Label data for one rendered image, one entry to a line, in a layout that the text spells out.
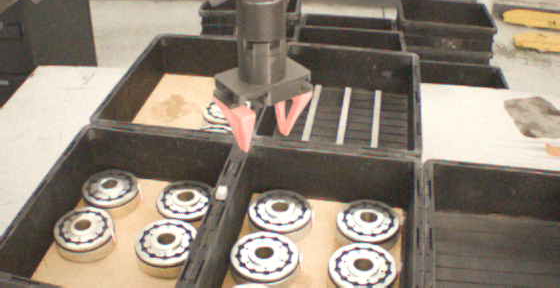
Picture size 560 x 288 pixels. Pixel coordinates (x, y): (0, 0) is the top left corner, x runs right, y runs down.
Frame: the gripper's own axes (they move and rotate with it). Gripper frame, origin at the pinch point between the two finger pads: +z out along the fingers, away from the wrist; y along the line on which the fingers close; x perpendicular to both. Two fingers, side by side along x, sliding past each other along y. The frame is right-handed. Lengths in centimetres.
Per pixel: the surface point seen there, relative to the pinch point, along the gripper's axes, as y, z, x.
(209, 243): 9.6, 13.6, 0.3
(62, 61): -18, 66, -179
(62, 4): -23, 44, -185
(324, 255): -8.4, 23.9, 3.5
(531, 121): -91, 37, -10
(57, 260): 28.0, 23.3, -19.0
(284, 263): -0.6, 20.8, 3.6
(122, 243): 16.9, 23.5, -17.0
